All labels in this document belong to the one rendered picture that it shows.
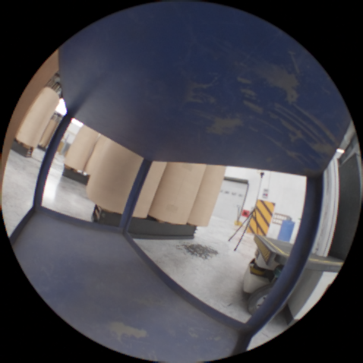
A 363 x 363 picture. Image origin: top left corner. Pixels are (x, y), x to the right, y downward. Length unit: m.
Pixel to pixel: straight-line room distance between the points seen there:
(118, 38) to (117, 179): 0.58
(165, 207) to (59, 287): 0.78
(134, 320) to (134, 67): 0.40
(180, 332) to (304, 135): 0.39
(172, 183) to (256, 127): 0.77
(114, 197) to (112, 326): 0.55
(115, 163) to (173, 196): 0.46
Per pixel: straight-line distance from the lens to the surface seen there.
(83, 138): 2.25
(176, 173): 0.90
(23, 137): 2.53
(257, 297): 0.59
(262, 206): 5.69
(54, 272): 0.35
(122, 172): 0.64
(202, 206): 1.24
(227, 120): 0.18
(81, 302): 0.31
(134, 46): 0.16
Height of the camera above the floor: 0.39
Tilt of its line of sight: 8 degrees up
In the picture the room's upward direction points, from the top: 20 degrees clockwise
